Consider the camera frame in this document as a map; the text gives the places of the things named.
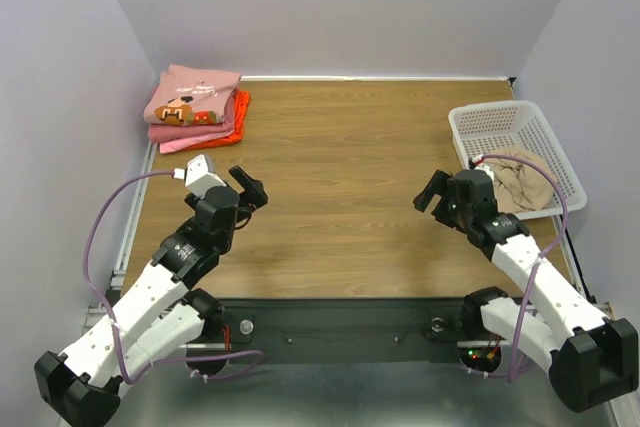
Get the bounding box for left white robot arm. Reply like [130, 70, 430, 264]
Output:
[34, 155, 268, 426]

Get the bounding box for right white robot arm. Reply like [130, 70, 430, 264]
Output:
[413, 169, 639, 412]

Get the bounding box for beige t shirt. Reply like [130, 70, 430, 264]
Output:
[486, 158, 555, 214]

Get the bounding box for pink printed folded shirt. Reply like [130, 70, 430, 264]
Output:
[143, 64, 242, 127]

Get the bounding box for dark pink folded shirt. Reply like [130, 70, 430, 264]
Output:
[148, 90, 237, 143]

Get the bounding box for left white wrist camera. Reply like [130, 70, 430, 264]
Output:
[185, 154, 226, 198]

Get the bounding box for aluminium frame rail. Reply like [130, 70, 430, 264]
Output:
[82, 141, 157, 334]

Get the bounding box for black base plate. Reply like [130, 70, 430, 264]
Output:
[186, 297, 495, 364]

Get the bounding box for orange folded shirt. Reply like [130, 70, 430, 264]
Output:
[199, 90, 251, 148]

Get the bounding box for white plastic basket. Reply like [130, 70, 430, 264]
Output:
[448, 100, 587, 212]

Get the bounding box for light pink folded shirt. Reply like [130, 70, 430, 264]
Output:
[158, 135, 237, 154]

